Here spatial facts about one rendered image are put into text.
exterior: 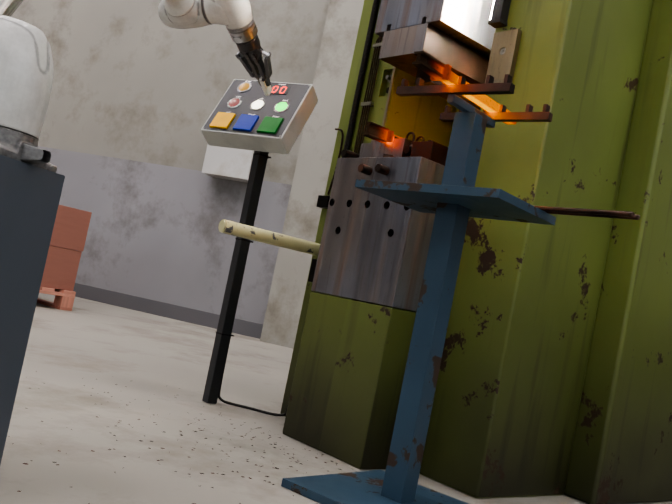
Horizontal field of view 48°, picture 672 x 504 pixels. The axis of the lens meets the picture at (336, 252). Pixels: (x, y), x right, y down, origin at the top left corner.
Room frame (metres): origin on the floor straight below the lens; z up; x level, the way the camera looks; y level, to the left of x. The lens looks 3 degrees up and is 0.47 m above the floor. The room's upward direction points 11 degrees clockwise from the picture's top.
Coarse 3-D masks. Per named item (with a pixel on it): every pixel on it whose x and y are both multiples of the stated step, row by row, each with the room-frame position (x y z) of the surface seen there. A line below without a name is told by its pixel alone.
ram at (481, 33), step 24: (384, 0) 2.49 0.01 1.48; (408, 0) 2.40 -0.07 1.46; (432, 0) 2.31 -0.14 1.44; (456, 0) 2.31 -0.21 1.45; (480, 0) 2.38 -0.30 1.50; (384, 24) 2.47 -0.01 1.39; (408, 24) 2.38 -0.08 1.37; (432, 24) 2.32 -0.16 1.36; (456, 24) 2.32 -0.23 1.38; (480, 24) 2.39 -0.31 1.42; (480, 48) 2.44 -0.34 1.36
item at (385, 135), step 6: (366, 126) 2.31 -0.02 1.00; (372, 126) 2.31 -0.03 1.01; (378, 126) 2.33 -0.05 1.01; (366, 132) 2.31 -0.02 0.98; (372, 132) 2.32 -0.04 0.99; (378, 132) 2.33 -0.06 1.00; (384, 132) 2.35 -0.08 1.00; (390, 132) 2.35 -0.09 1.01; (372, 138) 2.34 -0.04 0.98; (378, 138) 2.33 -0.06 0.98; (384, 138) 2.35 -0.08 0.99; (390, 138) 2.35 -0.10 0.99
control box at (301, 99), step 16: (240, 80) 2.80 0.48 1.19; (256, 80) 2.78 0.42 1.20; (224, 96) 2.77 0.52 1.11; (240, 96) 2.75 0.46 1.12; (256, 96) 2.72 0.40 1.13; (272, 96) 2.70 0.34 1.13; (288, 96) 2.67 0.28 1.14; (304, 96) 2.65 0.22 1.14; (240, 112) 2.69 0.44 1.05; (256, 112) 2.67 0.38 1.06; (272, 112) 2.64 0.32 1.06; (288, 112) 2.62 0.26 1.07; (304, 112) 2.66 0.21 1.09; (208, 128) 2.69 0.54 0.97; (256, 128) 2.62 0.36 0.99; (288, 128) 2.58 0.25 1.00; (208, 144) 2.75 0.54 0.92; (224, 144) 2.71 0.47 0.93; (240, 144) 2.67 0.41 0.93; (256, 144) 2.64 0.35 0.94; (272, 144) 2.60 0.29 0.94; (288, 144) 2.60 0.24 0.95
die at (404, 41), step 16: (384, 32) 2.46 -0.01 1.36; (400, 32) 2.40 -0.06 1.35; (416, 32) 2.35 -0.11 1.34; (432, 32) 2.33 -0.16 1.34; (384, 48) 2.45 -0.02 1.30; (400, 48) 2.39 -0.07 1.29; (416, 48) 2.34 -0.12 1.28; (432, 48) 2.34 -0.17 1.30; (448, 48) 2.39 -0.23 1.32; (464, 48) 2.43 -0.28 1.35; (400, 64) 2.48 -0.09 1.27; (464, 64) 2.44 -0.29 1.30; (480, 64) 2.49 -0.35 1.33; (480, 80) 2.50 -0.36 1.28
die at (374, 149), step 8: (368, 144) 2.44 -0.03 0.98; (376, 144) 2.41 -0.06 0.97; (384, 144) 2.38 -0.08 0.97; (392, 144) 2.35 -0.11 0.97; (400, 144) 2.32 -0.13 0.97; (408, 144) 2.33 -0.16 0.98; (360, 152) 2.46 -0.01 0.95; (368, 152) 2.43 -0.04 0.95; (376, 152) 2.40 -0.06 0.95; (384, 152) 2.37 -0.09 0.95; (392, 152) 2.35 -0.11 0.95; (400, 152) 2.32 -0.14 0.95
